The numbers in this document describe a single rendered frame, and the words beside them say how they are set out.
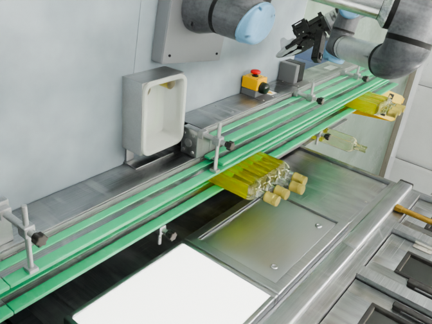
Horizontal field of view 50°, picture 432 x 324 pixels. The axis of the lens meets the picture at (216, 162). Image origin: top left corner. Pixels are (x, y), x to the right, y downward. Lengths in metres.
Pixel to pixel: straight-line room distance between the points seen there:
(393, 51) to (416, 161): 6.52
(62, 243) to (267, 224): 0.69
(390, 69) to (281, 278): 0.63
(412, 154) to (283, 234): 6.29
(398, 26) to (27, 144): 0.95
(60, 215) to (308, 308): 0.69
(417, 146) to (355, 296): 6.31
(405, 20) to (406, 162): 6.59
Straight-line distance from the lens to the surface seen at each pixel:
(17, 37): 1.12
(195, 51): 1.46
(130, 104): 1.33
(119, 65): 1.31
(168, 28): 1.35
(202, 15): 1.34
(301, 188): 1.50
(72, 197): 1.29
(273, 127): 1.79
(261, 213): 1.60
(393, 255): 1.65
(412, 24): 1.25
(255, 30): 1.27
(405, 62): 1.26
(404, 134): 7.66
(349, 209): 1.80
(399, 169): 7.87
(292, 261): 1.42
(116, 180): 1.35
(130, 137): 1.38
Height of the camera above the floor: 1.69
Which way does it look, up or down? 31 degrees down
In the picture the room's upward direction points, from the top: 115 degrees clockwise
